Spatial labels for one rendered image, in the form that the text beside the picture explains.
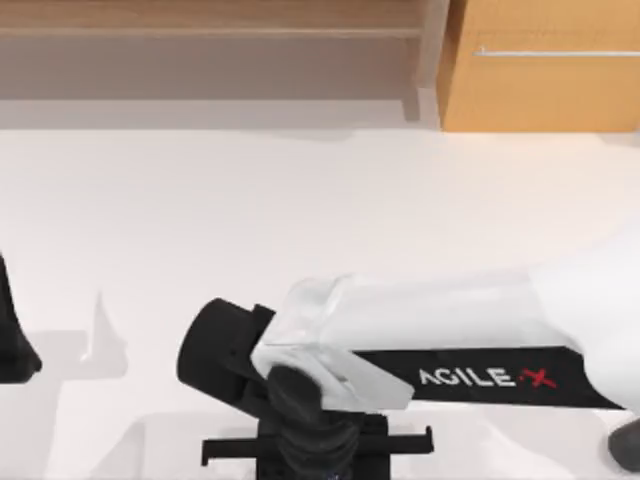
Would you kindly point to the open wooden shelf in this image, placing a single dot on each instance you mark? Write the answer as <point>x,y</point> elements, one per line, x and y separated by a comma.
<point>210,35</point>

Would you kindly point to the wooden cupboard door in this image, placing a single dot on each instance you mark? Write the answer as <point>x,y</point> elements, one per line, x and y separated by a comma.
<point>550,95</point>

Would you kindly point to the wooden cupboard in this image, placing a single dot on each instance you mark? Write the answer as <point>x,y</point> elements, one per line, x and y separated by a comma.
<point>447,75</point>

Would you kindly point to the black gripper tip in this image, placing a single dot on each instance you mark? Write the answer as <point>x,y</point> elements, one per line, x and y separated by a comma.
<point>12,345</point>

